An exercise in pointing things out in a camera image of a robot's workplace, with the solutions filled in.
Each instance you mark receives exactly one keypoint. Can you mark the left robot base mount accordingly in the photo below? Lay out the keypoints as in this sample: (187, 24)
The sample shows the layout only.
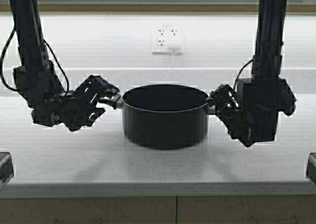
(6, 169)

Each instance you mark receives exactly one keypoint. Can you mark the black pot with handles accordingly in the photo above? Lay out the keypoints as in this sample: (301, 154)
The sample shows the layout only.
(163, 116)

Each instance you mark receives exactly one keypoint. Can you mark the drawer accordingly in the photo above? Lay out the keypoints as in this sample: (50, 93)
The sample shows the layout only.
(297, 209)
(89, 211)

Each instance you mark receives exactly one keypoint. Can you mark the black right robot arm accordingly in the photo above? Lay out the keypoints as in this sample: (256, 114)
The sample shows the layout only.
(267, 58)

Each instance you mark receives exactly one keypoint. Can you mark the left lower drawer front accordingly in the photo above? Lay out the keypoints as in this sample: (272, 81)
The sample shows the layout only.
(89, 211)

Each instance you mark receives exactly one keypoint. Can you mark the white wall outlet plate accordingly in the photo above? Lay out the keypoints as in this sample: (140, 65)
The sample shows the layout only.
(165, 35)

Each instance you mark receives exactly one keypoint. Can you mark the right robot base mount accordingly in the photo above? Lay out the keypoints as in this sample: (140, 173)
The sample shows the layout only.
(311, 168)

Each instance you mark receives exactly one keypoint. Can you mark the white plug adapter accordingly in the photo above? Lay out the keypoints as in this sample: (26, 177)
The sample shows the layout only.
(174, 48)

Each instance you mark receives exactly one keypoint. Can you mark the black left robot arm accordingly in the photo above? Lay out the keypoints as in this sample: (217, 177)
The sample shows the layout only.
(36, 80)

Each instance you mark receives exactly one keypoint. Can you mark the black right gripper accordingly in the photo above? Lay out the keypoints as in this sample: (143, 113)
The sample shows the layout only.
(251, 112)

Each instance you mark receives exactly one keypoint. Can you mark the right lower drawer front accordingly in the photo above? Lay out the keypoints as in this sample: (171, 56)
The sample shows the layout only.
(297, 209)

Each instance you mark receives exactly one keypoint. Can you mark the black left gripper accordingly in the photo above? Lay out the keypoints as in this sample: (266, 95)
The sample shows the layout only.
(77, 109)

